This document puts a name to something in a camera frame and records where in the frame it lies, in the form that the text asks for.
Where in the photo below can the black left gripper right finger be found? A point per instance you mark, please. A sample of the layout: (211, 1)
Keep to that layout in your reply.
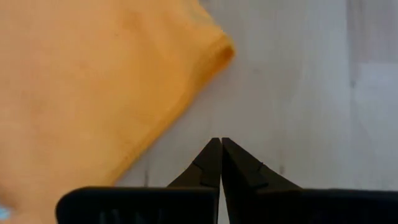
(255, 202)

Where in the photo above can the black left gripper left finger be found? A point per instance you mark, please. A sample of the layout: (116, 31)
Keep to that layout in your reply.
(192, 202)

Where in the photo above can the orange microfiber towel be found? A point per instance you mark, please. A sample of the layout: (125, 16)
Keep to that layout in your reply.
(93, 93)

